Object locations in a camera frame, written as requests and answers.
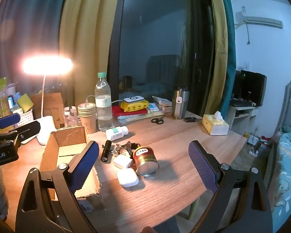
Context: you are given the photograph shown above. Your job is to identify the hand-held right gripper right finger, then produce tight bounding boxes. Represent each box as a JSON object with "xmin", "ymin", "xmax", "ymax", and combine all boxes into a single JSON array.
[{"xmin": 189, "ymin": 140, "xmax": 273, "ymax": 233}]

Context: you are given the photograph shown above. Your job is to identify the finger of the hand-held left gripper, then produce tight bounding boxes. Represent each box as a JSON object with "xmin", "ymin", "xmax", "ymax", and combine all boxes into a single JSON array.
[
  {"xmin": 0, "ymin": 114, "xmax": 21, "ymax": 134},
  {"xmin": 0, "ymin": 121, "xmax": 41, "ymax": 147}
]

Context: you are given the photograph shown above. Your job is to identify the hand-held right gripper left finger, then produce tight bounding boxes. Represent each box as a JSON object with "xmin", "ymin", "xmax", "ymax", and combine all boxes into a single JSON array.
[{"xmin": 15, "ymin": 141, "xmax": 100, "ymax": 233}]

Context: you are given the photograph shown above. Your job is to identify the cardboard box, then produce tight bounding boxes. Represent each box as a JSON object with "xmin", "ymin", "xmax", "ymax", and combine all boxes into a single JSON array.
[{"xmin": 40, "ymin": 126, "xmax": 105, "ymax": 211}]

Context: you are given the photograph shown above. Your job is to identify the white charger plug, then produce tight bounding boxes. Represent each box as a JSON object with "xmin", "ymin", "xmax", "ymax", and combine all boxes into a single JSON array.
[{"xmin": 113, "ymin": 155, "xmax": 133, "ymax": 170}]

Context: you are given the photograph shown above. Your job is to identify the wristwatch with dark strap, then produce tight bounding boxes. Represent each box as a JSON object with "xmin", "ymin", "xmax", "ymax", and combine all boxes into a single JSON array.
[{"xmin": 116, "ymin": 141, "xmax": 141, "ymax": 158}]

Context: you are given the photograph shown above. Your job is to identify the white earbud case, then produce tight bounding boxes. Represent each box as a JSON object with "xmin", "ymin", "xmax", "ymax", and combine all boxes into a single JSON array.
[{"xmin": 116, "ymin": 168, "xmax": 139, "ymax": 188}]

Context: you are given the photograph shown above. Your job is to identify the white pill bottle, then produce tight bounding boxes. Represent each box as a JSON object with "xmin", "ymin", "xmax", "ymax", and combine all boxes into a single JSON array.
[{"xmin": 106, "ymin": 126, "xmax": 129, "ymax": 142}]

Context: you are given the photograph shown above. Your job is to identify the red and gold tin can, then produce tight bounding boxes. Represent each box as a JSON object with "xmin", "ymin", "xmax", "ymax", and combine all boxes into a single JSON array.
[{"xmin": 132, "ymin": 146, "xmax": 160, "ymax": 177}]

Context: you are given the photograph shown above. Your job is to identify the white perforated plastic basket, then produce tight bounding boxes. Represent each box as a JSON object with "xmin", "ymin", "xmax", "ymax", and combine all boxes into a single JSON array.
[{"xmin": 13, "ymin": 109, "xmax": 34, "ymax": 130}]

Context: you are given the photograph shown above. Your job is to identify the white desk lamp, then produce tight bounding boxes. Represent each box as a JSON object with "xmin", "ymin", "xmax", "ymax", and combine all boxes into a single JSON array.
[{"xmin": 23, "ymin": 57, "xmax": 74, "ymax": 145}]

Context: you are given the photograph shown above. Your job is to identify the black flashlight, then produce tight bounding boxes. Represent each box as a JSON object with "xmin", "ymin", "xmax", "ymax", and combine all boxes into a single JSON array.
[{"xmin": 100, "ymin": 140, "xmax": 112, "ymax": 163}]

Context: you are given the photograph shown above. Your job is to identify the yellow-green sponge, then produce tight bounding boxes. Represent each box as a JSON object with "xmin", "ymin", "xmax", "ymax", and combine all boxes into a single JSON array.
[{"xmin": 17, "ymin": 93, "xmax": 34, "ymax": 110}]

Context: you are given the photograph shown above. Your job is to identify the brown printed carton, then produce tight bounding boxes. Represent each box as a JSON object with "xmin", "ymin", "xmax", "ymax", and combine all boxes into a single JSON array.
[{"xmin": 30, "ymin": 92, "xmax": 66, "ymax": 129}]

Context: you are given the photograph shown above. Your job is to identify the yellow and white tissue box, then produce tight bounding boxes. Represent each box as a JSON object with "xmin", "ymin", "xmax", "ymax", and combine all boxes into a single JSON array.
[{"xmin": 202, "ymin": 111, "xmax": 230, "ymax": 136}]

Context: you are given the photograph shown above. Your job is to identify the stack of brown paper cups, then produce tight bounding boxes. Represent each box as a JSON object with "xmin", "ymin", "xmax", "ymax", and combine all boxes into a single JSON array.
[{"xmin": 78, "ymin": 103, "xmax": 97, "ymax": 134}]

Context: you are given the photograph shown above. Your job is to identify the clear water bottle green cap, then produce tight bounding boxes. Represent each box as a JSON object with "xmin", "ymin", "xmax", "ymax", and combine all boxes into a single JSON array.
[{"xmin": 94, "ymin": 72, "xmax": 113, "ymax": 132}]

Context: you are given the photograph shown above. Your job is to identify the white computer cabinet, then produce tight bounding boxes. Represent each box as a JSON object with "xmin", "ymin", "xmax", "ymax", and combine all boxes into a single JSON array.
[{"xmin": 227, "ymin": 104, "xmax": 259, "ymax": 136}]

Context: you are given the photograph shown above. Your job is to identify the red book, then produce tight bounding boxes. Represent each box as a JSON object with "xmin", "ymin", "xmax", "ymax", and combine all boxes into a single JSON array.
[{"xmin": 112, "ymin": 105, "xmax": 148, "ymax": 117}]

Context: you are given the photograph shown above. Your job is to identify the stainless steel tumbler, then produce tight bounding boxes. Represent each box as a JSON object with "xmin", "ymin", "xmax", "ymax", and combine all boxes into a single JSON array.
[{"xmin": 172, "ymin": 87, "xmax": 189, "ymax": 120}]

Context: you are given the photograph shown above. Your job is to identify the clear plastic document folder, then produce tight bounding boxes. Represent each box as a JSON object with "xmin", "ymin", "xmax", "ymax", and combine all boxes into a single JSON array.
[{"xmin": 116, "ymin": 112, "xmax": 165, "ymax": 123}]

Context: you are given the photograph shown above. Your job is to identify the white medicine boxes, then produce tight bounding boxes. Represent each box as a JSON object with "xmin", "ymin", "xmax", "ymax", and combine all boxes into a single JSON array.
[{"xmin": 152, "ymin": 96, "xmax": 172, "ymax": 113}]

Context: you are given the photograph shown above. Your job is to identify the yellow wet wipes packet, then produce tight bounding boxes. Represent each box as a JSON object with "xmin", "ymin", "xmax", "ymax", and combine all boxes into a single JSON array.
[{"xmin": 120, "ymin": 100, "xmax": 149, "ymax": 112}]

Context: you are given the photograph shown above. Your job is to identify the printed light blue blanket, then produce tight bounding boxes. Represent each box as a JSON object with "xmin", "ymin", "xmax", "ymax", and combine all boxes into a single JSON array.
[{"xmin": 267, "ymin": 126, "xmax": 291, "ymax": 215}]

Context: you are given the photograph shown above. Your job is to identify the grey-blue curtain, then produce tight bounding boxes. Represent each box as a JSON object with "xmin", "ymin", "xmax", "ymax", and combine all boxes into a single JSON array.
[{"xmin": 0, "ymin": 0, "xmax": 72, "ymax": 97}]

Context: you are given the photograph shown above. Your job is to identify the black computer monitor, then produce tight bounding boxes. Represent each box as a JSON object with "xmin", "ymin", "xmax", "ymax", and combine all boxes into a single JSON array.
[{"xmin": 234, "ymin": 70, "xmax": 267, "ymax": 107}]

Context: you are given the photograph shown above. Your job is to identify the yellow curtain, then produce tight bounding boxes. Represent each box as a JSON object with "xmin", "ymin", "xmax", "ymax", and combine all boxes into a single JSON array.
[
  {"xmin": 59, "ymin": 0, "xmax": 126, "ymax": 127},
  {"xmin": 206, "ymin": 0, "xmax": 229, "ymax": 117}
]

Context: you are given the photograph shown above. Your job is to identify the grey bed headboard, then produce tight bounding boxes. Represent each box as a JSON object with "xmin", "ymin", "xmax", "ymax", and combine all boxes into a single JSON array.
[{"xmin": 272, "ymin": 74, "xmax": 291, "ymax": 136}]

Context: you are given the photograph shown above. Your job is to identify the teal curtain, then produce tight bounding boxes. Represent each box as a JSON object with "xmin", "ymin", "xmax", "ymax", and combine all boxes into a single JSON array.
[{"xmin": 220, "ymin": 0, "xmax": 237, "ymax": 113}]

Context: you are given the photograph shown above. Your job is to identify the black framed glass door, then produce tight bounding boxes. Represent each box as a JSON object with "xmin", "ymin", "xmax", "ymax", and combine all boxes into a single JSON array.
[{"xmin": 108, "ymin": 0, "xmax": 219, "ymax": 117}]

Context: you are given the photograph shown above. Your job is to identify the white charging cable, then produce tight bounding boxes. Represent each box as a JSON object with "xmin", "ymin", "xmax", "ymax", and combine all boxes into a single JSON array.
[{"xmin": 85, "ymin": 95, "xmax": 125, "ymax": 105}]

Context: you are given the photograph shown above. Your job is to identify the white wall air conditioner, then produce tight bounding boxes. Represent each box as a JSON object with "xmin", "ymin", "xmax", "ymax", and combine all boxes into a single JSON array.
[{"xmin": 234, "ymin": 11, "xmax": 283, "ymax": 30}]

